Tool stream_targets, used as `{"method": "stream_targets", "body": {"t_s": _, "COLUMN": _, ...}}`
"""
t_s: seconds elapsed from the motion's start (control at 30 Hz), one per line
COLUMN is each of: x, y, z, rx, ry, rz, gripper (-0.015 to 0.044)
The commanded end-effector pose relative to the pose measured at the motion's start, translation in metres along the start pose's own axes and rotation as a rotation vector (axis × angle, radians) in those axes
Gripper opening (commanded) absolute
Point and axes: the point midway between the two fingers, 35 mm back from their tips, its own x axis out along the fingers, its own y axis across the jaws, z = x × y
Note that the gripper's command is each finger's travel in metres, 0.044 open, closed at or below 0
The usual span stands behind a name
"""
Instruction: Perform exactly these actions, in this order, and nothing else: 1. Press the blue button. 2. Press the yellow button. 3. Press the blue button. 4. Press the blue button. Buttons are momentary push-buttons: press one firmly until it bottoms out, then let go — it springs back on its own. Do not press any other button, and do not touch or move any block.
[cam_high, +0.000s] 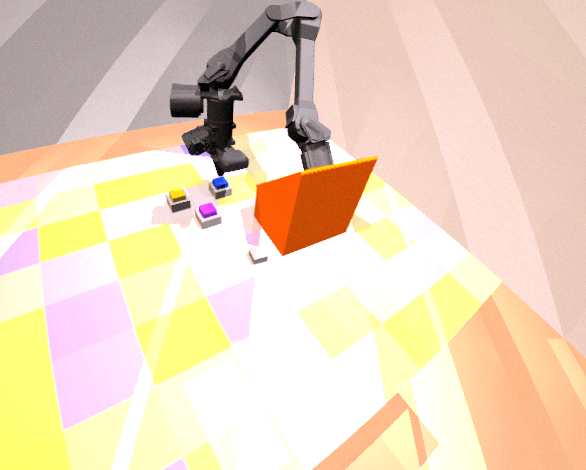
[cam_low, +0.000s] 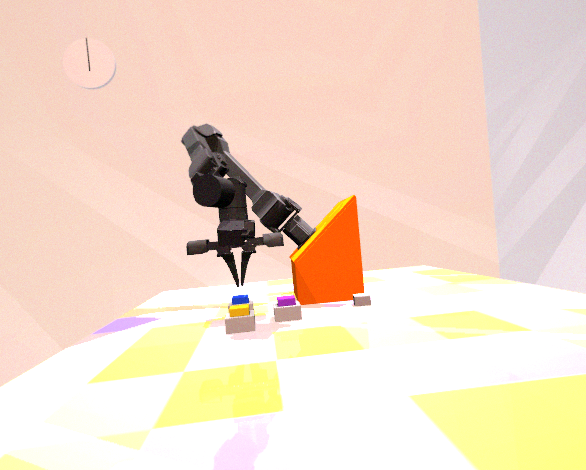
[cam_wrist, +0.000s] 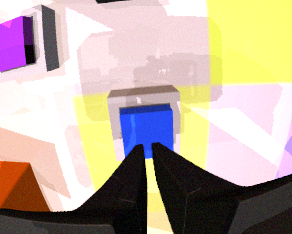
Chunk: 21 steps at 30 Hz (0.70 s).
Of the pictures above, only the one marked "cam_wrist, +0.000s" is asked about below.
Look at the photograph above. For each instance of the blue button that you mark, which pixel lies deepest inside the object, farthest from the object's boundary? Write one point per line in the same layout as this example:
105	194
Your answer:
145	115

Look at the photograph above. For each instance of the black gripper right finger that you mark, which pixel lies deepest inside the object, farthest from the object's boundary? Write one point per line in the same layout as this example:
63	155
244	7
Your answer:
199	202

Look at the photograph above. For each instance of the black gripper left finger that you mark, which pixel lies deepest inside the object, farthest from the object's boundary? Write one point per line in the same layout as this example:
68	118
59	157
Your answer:
118	207

